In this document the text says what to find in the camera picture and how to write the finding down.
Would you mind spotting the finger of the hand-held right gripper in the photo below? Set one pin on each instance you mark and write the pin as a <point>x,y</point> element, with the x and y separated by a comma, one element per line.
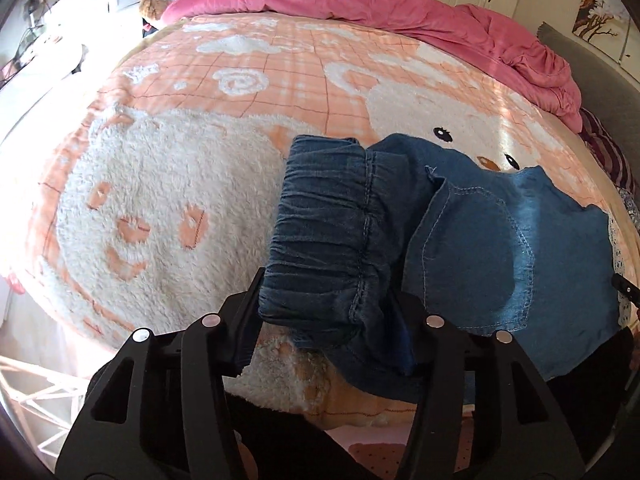
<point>626,287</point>

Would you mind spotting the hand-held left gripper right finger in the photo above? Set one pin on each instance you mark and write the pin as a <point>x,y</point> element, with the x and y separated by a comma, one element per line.
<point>441,355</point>

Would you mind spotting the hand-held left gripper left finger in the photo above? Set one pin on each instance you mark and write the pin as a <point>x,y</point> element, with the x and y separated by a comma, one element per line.
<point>241,332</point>

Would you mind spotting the blue denim pants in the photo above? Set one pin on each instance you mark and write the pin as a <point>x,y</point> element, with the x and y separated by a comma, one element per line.
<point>475,240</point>

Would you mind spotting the blue floral cloth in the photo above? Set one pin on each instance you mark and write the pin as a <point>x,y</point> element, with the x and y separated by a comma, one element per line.
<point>631,207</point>

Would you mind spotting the pink dotted mat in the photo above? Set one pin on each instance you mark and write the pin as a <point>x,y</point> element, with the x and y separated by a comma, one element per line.
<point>380,455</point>

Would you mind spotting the purple striped pillow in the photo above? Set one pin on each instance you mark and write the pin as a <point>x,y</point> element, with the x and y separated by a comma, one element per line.
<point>607,150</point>

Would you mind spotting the orange white fleece blanket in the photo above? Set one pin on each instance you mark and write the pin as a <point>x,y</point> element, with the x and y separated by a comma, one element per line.
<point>175,210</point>

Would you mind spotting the grey padded headboard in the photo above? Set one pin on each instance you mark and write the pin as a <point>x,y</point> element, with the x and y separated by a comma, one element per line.
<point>600,92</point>

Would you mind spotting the white lattice rack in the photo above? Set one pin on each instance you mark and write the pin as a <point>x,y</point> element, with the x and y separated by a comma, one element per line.
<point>35,400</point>

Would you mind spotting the brown stuffed toy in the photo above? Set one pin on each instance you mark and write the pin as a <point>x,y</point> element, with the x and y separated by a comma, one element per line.
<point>150,7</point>

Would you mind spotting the tree blossom wall painting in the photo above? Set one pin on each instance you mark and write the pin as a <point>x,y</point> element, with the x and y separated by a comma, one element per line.
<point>597,15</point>

